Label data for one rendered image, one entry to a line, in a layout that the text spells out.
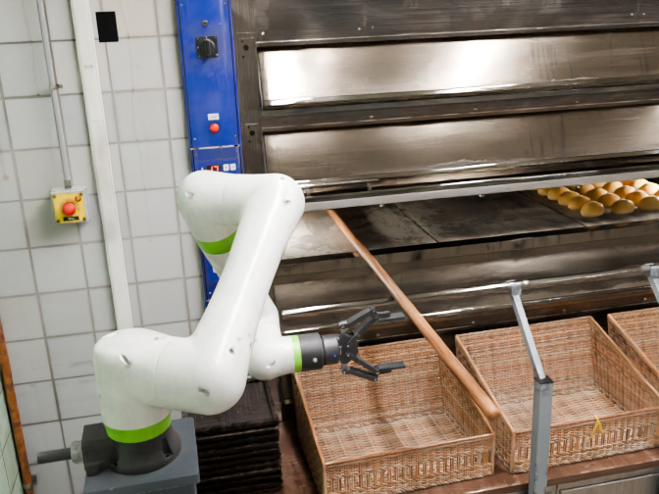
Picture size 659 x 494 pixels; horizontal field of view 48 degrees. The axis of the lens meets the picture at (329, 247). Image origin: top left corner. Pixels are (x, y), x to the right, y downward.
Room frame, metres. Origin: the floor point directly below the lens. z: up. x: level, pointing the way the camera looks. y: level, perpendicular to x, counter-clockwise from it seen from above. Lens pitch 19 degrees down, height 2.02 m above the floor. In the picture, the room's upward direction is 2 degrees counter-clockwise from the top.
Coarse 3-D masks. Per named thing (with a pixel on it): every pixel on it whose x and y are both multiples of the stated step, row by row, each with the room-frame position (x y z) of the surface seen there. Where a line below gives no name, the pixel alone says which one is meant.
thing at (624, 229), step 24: (456, 240) 2.51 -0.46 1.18; (480, 240) 2.50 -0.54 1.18; (504, 240) 2.49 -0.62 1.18; (528, 240) 2.51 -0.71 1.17; (552, 240) 2.52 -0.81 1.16; (576, 240) 2.54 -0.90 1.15; (288, 264) 2.34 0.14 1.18; (312, 264) 2.35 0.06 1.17; (336, 264) 2.37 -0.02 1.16; (360, 264) 2.38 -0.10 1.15; (384, 264) 2.40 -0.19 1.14
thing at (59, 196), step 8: (56, 192) 2.13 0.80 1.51; (64, 192) 2.13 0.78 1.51; (72, 192) 2.14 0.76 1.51; (80, 192) 2.14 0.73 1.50; (56, 200) 2.12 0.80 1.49; (64, 200) 2.13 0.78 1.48; (72, 200) 2.13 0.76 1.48; (80, 200) 2.14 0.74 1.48; (88, 200) 2.20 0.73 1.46; (56, 208) 2.12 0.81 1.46; (80, 208) 2.14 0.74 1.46; (88, 208) 2.18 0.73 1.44; (56, 216) 2.12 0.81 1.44; (64, 216) 2.13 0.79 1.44; (72, 216) 2.13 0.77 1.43; (80, 216) 2.14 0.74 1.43; (88, 216) 2.15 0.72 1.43
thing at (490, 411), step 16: (352, 240) 2.49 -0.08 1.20; (368, 256) 2.30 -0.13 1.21; (384, 272) 2.14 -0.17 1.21; (400, 304) 1.92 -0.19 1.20; (416, 320) 1.79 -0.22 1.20; (432, 336) 1.68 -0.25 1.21; (448, 352) 1.59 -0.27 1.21; (448, 368) 1.55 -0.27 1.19; (464, 368) 1.51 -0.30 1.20; (464, 384) 1.45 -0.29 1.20; (480, 400) 1.37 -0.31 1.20; (496, 416) 1.33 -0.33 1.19
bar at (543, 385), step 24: (648, 264) 2.22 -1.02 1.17; (456, 288) 2.07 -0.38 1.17; (480, 288) 2.07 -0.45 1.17; (504, 288) 2.09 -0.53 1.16; (528, 288) 2.11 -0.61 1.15; (288, 312) 1.96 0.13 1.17; (312, 312) 1.97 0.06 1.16; (336, 312) 1.99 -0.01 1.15; (528, 336) 1.99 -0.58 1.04; (552, 384) 1.88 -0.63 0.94
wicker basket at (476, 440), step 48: (336, 384) 2.30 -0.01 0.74; (384, 384) 2.33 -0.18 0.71; (432, 384) 2.36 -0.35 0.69; (336, 432) 2.22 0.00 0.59; (384, 432) 2.21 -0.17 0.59; (432, 432) 2.20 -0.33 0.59; (480, 432) 2.05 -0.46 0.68; (336, 480) 1.95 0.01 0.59; (384, 480) 1.95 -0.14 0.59; (432, 480) 1.92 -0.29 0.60
